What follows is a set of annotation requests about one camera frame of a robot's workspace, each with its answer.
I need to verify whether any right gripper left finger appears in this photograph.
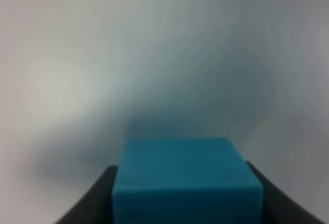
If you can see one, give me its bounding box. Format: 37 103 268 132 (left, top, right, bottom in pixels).
57 165 118 224

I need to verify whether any blue block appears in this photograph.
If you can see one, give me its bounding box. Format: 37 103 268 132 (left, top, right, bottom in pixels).
113 138 263 223

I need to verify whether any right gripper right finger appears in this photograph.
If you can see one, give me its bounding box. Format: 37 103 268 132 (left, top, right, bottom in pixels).
247 161 324 224

